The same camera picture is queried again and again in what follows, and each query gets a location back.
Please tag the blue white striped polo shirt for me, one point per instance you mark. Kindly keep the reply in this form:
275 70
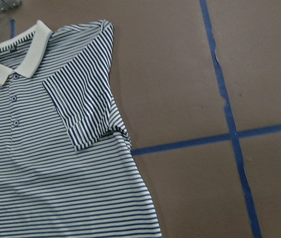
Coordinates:
66 169

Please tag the brown paper table cover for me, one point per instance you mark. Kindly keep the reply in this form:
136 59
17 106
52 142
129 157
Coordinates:
198 84

